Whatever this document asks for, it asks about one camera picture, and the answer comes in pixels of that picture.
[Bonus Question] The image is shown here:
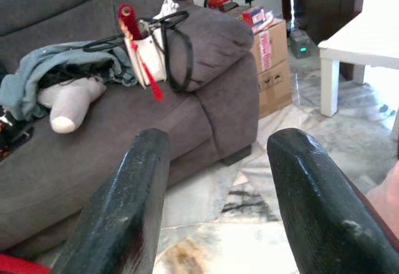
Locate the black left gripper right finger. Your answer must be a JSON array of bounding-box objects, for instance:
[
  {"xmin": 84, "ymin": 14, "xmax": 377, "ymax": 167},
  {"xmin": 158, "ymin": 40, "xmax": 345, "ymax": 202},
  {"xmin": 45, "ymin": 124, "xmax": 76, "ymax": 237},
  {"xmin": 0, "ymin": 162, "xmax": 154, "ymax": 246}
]
[{"xmin": 267, "ymin": 128, "xmax": 399, "ymax": 274}]

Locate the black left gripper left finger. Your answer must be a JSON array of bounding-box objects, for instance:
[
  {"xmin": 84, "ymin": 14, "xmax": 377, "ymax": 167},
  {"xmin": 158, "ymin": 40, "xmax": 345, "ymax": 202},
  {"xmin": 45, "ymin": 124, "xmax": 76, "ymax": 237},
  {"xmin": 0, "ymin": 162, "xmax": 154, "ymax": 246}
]
[{"xmin": 52, "ymin": 128, "xmax": 171, "ymax": 274}]

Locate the red pillow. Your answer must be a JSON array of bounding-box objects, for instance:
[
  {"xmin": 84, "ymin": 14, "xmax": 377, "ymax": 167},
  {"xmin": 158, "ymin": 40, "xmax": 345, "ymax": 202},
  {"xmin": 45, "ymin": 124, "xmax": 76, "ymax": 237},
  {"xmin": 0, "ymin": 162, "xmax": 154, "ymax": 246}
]
[{"xmin": 0, "ymin": 253, "xmax": 52, "ymax": 274}]

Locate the dark grey fabric sofa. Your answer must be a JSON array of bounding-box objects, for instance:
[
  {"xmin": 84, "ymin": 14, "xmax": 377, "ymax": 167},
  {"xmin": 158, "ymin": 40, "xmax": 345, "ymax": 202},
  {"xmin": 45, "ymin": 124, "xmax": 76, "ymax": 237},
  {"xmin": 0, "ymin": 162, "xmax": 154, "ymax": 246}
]
[{"xmin": 0, "ymin": 0, "xmax": 260, "ymax": 253}]

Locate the brown cardboard box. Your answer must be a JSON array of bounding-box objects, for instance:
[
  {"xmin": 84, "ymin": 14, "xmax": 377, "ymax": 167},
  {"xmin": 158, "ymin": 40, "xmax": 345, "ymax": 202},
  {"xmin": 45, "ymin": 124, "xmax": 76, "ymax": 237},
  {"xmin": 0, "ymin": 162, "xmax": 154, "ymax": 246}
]
[{"xmin": 249, "ymin": 18, "xmax": 293, "ymax": 120}]

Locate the grey charger box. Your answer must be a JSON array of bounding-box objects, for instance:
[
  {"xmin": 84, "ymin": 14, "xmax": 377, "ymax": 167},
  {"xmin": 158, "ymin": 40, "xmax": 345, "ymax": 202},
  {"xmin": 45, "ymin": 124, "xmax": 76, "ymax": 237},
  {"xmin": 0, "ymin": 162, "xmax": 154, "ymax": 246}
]
[{"xmin": 287, "ymin": 27, "xmax": 317, "ymax": 60}]

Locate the grey-green garment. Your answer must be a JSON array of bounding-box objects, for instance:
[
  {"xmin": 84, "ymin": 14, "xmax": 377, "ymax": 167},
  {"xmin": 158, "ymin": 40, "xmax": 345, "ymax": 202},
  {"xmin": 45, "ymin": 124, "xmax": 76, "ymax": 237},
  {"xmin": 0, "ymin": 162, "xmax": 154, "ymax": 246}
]
[{"xmin": 0, "ymin": 40, "xmax": 138, "ymax": 122}]

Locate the white low table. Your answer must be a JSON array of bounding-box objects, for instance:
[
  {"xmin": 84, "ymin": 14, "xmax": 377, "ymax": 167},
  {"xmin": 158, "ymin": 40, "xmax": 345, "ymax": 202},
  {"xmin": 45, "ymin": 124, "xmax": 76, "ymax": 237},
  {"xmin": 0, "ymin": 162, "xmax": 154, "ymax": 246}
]
[{"xmin": 317, "ymin": 11, "xmax": 399, "ymax": 118}]

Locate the red roll with tassel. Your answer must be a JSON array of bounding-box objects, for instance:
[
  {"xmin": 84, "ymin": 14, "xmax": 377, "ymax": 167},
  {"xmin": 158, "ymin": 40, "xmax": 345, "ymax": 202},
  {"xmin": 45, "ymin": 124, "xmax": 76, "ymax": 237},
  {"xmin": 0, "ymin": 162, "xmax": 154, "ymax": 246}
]
[{"xmin": 117, "ymin": 4, "xmax": 165, "ymax": 102}]

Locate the red white snack packet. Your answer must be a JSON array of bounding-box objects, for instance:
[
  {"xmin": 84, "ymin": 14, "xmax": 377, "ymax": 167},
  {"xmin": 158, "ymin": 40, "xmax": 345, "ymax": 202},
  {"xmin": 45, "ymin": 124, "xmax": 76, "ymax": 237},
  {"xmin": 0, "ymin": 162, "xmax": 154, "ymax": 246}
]
[{"xmin": 241, "ymin": 5, "xmax": 275, "ymax": 35}]

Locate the dark brown door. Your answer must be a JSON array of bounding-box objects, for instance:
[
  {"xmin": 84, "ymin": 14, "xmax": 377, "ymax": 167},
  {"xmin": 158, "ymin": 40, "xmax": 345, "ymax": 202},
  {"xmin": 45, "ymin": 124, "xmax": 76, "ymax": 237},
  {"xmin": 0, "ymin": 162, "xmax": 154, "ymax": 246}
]
[{"xmin": 280, "ymin": 0, "xmax": 368, "ymax": 44}]

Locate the crumpled white cloth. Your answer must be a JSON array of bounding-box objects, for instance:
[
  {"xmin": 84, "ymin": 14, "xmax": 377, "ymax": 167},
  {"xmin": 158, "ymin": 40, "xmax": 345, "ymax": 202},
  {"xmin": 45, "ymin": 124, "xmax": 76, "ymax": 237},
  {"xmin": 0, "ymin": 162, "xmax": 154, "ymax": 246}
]
[{"xmin": 152, "ymin": 0, "xmax": 181, "ymax": 21}]

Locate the white handbag with black straps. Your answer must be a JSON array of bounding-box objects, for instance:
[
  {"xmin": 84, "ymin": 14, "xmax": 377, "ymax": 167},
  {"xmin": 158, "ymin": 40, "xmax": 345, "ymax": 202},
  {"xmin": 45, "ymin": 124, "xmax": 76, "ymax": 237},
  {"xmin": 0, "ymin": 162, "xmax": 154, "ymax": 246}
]
[{"xmin": 82, "ymin": 11, "xmax": 194, "ymax": 93}]

